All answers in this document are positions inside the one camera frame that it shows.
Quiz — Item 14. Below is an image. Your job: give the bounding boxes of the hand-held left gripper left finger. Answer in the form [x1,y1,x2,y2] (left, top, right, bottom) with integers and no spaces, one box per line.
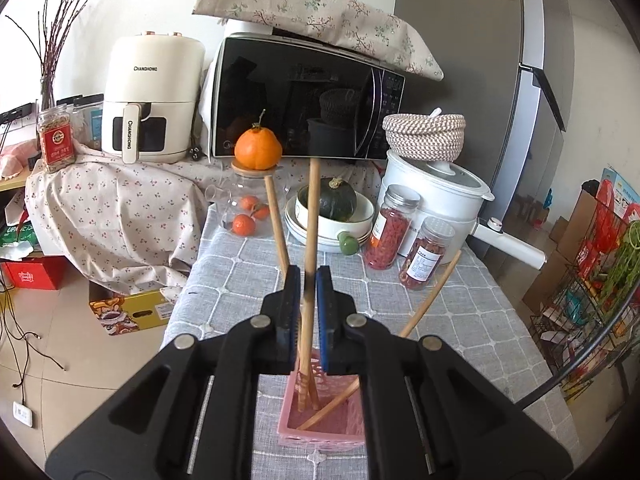
[45,266,302,480]

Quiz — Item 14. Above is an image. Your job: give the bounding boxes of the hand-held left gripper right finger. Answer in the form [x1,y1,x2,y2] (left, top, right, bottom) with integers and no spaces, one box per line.
[315,265,572,480]

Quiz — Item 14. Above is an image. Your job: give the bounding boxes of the wooden utensil handle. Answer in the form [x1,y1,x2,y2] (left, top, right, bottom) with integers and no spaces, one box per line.
[263,174,319,411]

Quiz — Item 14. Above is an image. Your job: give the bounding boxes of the wooden chopstick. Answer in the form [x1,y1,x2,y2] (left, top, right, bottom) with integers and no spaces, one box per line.
[295,119,351,411]
[295,250,462,431]

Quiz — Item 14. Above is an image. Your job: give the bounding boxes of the pink plastic utensil basket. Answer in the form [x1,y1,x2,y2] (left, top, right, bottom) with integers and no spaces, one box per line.
[277,350,368,457]

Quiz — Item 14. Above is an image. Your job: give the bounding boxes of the white ceramic plate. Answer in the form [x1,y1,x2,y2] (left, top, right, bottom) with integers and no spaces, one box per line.
[284,207,374,254]

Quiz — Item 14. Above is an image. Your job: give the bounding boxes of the white ceramic bowl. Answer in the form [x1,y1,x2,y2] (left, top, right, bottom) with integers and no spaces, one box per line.
[294,186,376,240]

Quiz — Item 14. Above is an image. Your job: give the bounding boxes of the plastic jar of goji berries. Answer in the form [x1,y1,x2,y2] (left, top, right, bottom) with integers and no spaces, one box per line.
[363,184,421,271]

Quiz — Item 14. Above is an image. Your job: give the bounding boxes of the dark green squash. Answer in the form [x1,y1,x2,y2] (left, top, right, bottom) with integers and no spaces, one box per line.
[310,177,358,222]

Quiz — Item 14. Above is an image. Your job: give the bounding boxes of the plastic jar of red nuts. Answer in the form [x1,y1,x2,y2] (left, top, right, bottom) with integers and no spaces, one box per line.
[398,217,456,291]

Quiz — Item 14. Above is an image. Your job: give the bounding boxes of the grey checked tablecloth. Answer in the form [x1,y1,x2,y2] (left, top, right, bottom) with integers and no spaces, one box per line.
[160,200,582,480]

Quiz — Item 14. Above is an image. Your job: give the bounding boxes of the glass jar with wooden lid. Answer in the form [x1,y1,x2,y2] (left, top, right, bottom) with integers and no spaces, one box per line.
[205,159,289,239]

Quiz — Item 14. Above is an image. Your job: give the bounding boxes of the yellow printed cardboard box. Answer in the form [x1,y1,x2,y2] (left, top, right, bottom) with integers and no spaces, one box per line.
[89,287,174,336]

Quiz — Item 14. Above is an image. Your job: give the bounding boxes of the large orange with stem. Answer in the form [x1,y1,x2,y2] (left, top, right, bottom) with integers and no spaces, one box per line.
[234,109,284,170]

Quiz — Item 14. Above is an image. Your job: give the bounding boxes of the white electric cooking pot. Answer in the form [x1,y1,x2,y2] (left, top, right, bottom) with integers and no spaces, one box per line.
[382,149,546,271]

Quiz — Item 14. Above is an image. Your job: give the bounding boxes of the cherry print cloth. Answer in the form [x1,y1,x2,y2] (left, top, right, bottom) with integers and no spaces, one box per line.
[25,144,222,307]

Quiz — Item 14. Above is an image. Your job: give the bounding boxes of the black microwave oven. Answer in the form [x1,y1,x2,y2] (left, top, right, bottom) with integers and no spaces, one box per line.
[210,32,406,161]

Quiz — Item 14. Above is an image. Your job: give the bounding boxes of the brown cardboard box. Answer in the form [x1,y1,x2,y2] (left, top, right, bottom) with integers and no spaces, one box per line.
[522,249,571,317]

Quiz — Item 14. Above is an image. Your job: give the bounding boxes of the red cardboard box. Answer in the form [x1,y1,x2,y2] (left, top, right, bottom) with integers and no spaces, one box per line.
[0,255,69,291]

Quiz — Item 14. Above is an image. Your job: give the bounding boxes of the cream air fryer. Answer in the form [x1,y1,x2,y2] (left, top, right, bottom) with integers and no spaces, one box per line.
[101,31,206,165]

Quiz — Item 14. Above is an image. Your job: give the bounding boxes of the green packet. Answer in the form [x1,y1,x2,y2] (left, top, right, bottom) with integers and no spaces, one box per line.
[0,224,39,249]

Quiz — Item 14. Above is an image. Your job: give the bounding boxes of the red plastic bag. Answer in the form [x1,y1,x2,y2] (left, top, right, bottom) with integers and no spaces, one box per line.
[575,180,632,282]

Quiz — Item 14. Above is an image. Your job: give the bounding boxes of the red label snack jar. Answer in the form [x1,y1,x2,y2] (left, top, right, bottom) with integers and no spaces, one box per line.
[36,105,77,175]

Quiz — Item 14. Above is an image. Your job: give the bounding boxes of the grey refrigerator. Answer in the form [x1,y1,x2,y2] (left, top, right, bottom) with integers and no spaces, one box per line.
[392,0,574,221]

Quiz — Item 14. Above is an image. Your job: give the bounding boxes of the floral fabric cover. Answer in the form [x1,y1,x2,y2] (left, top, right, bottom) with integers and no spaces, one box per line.
[192,0,445,81]

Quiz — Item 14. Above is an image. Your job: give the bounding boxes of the blue printed box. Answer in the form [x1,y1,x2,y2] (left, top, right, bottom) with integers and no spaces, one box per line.
[597,167,640,222]

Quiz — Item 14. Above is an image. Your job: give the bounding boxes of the glass vase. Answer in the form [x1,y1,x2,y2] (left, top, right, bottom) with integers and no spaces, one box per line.
[39,74,57,111]

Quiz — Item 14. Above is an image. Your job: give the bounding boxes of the black power strip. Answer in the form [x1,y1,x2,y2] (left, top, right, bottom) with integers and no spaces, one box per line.
[0,102,39,126]

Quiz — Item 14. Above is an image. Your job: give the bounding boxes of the dry twig bunch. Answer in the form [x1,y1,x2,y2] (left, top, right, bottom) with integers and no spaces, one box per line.
[5,0,106,111]

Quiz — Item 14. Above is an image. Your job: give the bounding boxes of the woven rope basket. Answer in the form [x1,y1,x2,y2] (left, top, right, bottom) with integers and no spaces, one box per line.
[382,112,467,163]

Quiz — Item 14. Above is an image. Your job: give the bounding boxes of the black wire rack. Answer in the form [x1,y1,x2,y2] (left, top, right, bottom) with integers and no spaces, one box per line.
[529,180,640,422]

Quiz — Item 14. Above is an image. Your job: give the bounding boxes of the black cables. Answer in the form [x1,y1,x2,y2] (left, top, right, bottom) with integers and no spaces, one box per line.
[0,280,69,392]

